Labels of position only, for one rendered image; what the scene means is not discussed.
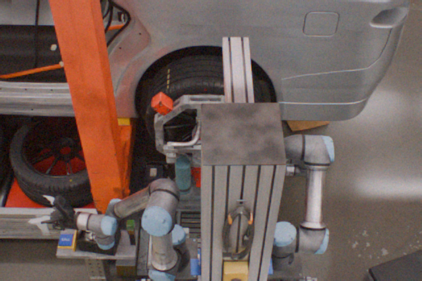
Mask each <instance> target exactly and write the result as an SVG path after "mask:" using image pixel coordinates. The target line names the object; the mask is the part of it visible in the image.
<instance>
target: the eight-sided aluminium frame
mask: <svg viewBox="0 0 422 281"><path fill-rule="evenodd" d="M213 103H225V96H223V95H221V96H210V95H189V94H188V95H182V96H181V97H179V99H178V100H176V101H174V103H173V111H171V112H169V113H168V114H167V115H165V116H163V115H161V114H159V113H157V114H156V115H155V117H154V130H155V139H156V150H159V152H161V153H163V154H165V155H166V152H163V145H167V144H168V142H166V141H165V140H164V128H163V124H164V123H165V122H167V121H169V120H170V119H173V118H174V117H175V116H177V115H179V113H181V112H182V111H184V110H185V109H197V108H199V109H201V104H213ZM180 156H185V157H187V158H188V159H189V160H190V161H191V167H194V168H201V165H199V164H196V163H195V162H194V161H193V155H188V154H186V153H184V152H177V158H178V157H180Z"/></svg>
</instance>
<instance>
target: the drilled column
mask: <svg viewBox="0 0 422 281"><path fill-rule="evenodd" d="M84 260H85V263H86V267H87V270H88V274H89V277H90V281H110V276H111V274H110V268H109V263H108V259H84Z"/></svg>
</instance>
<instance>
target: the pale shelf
mask: <svg viewBox="0 0 422 281"><path fill-rule="evenodd" d="M120 231H121V237H120V240H119V244H118V246H117V250H116V252H115V256H112V255H105V254H101V253H93V252H88V251H80V250H79V248H78V243H77V242H76V251H73V249H58V247H57V253H56V257H57V258H66V259H136V250H137V243H138V230H136V232H135V234H136V240H137V243H136V246H131V243H130V238H129V235H128V233H127V230H120ZM61 234H73V235H75V230H74V229H65V231H63V230H61V233H60V235H61Z"/></svg>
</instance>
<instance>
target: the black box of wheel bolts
mask: <svg viewBox="0 0 422 281"><path fill-rule="evenodd" d="M120 237H121V231H120V227H119V225H118V227H117V230H116V233H115V235H114V244H113V247H112V248H111V249H108V250H103V249H100V248H99V246H98V244H97V242H96V236H95V233H94V232H90V231H86V230H79V233H78V235H77V239H76V241H77V243H78V248H79V250H80V251H88V252H93V253H101V254H105V255H112V256H115V252H116V250H117V246H118V244H119V240H120Z"/></svg>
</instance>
